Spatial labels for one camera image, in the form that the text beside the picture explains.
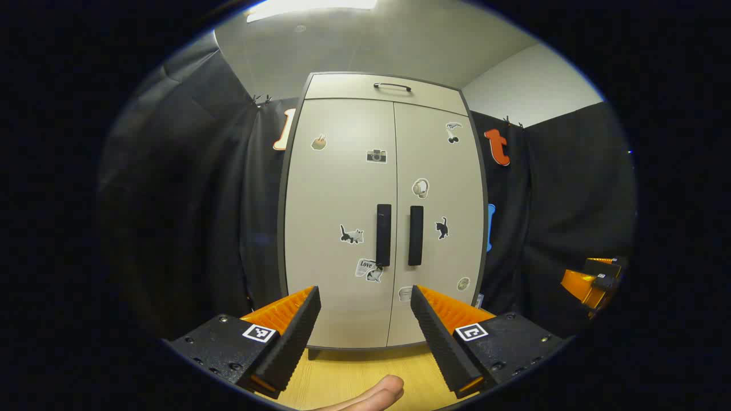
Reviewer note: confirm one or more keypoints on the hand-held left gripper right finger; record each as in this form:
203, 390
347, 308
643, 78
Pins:
440, 342

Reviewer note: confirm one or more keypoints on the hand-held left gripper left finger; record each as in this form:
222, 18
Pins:
294, 337

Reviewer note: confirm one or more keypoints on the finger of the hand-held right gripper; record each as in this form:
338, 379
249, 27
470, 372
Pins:
579, 288
602, 267

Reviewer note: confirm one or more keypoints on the beige cabinet door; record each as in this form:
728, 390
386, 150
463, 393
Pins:
331, 188
451, 188

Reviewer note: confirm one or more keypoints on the beige double-door shoe cabinet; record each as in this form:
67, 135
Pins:
342, 87

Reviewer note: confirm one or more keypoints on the ceiling light panel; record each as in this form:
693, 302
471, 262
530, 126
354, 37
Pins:
308, 7

